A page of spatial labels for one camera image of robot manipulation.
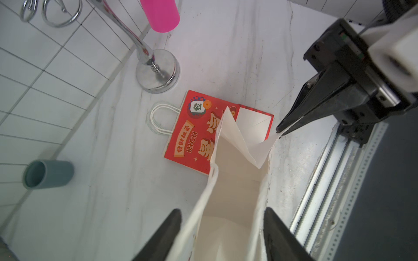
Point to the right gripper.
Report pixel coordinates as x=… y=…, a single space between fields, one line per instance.
x=347 y=86

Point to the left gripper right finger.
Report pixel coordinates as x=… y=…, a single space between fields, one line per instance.
x=280 y=243

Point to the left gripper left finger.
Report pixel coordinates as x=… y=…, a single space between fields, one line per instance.
x=159 y=245

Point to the white Happy Every Day bag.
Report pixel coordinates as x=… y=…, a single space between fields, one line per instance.
x=226 y=223

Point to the red printed paper bag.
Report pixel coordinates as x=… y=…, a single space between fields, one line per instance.
x=193 y=138

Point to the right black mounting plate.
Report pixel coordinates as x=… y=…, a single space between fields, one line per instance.
x=359 y=133

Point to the grey-green ceramic cup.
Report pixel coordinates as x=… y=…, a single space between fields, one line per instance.
x=44 y=174

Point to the chrome cup holder stand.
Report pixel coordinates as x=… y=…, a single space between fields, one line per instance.
x=157 y=70

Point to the pink plastic wine glass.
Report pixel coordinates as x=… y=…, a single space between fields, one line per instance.
x=163 y=15

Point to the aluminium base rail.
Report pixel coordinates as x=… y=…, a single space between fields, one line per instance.
x=327 y=204

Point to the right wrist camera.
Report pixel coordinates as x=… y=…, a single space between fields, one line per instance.
x=393 y=47

